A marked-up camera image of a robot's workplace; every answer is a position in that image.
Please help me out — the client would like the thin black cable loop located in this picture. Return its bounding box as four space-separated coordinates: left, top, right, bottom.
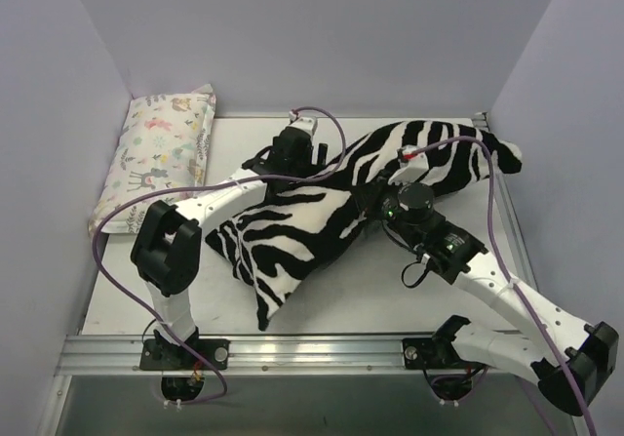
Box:
401 255 433 290

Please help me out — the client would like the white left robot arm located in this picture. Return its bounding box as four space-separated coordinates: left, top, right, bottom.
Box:
130 136 328 369

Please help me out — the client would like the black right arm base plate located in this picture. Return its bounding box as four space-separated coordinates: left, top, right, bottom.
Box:
402 337 484 371

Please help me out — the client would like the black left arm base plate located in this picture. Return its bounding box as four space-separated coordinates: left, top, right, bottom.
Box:
138 338 230 372

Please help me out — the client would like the zebra pillowcase with grey lining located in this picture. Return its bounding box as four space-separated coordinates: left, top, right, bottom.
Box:
205 120 523 331

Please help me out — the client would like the floral animal print pillow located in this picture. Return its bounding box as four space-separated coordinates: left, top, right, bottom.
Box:
88 84 216 235

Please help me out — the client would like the aluminium front rail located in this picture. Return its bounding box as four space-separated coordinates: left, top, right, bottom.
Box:
54 334 537 377

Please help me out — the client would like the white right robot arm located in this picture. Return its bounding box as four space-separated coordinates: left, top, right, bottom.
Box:
354 179 619 416

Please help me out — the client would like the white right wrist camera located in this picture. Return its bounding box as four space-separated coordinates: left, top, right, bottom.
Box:
388 145 429 185

